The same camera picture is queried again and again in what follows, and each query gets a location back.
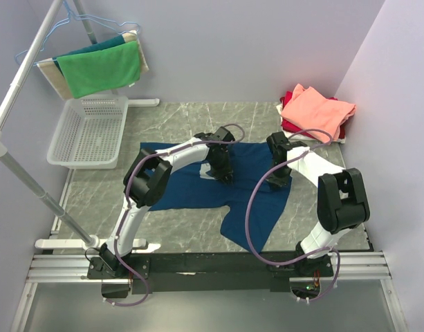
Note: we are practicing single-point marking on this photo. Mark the blue wire hanger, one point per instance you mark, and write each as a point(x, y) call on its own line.
point(61, 14)

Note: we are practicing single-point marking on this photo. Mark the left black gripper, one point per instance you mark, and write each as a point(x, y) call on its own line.
point(226, 171)

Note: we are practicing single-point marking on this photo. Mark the white rack foot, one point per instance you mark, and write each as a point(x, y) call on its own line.
point(134, 103)

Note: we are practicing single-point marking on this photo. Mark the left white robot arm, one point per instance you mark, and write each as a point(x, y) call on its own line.
point(147, 179)

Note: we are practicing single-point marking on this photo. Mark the white plastic laundry basket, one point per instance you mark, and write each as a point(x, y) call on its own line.
point(89, 132)

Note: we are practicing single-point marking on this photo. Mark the white clothes rack pole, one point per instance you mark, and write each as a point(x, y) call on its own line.
point(6, 106)

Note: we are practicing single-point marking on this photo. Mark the black base beam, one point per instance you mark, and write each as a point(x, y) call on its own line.
point(220, 271)

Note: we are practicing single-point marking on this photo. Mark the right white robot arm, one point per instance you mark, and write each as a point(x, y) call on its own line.
point(342, 203)

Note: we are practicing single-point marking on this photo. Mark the teal towel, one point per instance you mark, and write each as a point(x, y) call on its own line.
point(94, 46)

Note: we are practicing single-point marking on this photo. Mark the aluminium rail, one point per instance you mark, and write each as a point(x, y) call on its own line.
point(74, 268)

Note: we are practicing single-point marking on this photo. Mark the salmon folded t shirt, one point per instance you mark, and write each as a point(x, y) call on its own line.
point(309, 109)

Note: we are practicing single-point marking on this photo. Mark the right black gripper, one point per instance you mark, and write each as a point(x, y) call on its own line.
point(275, 182)

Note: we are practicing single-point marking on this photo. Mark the white folded t shirt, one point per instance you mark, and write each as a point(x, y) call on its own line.
point(294, 136)

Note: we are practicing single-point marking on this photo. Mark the blue t shirt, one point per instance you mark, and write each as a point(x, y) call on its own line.
point(193, 188)

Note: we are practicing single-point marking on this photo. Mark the green towel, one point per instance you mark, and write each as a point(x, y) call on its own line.
point(101, 70)

